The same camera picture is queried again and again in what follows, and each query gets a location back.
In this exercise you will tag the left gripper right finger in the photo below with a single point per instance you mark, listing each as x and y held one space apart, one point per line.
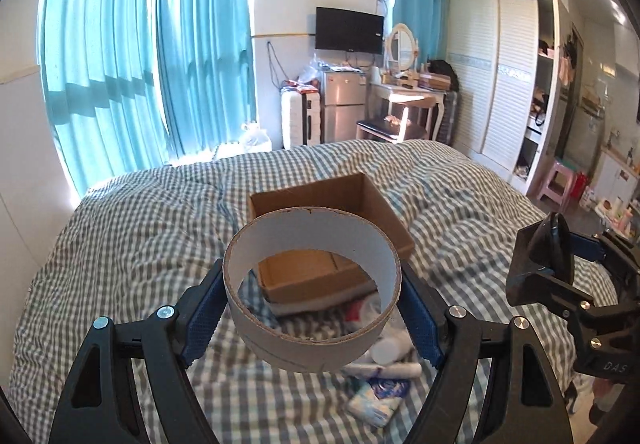
523 402

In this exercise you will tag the pink plastic stool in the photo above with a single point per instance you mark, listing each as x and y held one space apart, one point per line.
558 184

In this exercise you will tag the large teal window curtain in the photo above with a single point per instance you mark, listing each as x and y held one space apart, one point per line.
130 85

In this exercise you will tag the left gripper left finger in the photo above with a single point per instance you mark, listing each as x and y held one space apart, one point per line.
99 402

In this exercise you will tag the white bottle red label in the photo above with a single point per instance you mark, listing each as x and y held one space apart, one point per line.
362 311

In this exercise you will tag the white dressing table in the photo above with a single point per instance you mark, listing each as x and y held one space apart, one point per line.
431 100

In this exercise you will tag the grey checkered bed duvet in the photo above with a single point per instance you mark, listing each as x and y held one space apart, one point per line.
137 242

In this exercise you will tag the black bag on dresser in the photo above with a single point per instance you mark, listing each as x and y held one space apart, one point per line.
442 67

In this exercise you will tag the dark cushioned stool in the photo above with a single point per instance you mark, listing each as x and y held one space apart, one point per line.
395 127

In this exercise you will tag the white louvered wardrobe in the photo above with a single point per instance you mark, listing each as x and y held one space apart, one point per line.
506 54

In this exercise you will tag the clear plastic bag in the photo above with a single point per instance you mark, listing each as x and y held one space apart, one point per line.
254 139

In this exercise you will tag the blue white tissue pack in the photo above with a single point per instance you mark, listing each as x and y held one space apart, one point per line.
377 400

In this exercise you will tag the white power adapter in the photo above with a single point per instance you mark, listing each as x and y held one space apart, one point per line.
393 346

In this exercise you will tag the white suitcase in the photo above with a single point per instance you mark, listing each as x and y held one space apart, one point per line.
300 118

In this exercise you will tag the silver mini fridge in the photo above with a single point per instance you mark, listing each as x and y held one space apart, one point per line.
344 99

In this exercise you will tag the brown cardboard box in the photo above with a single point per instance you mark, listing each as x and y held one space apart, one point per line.
318 267

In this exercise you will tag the white oval vanity mirror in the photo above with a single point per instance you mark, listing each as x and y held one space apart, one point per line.
401 49

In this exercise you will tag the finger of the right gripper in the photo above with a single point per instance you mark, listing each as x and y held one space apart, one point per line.
619 257
542 270

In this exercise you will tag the black wall television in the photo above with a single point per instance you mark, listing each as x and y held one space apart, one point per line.
348 31

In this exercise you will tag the white toothpaste tube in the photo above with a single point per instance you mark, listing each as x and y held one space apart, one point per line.
397 371

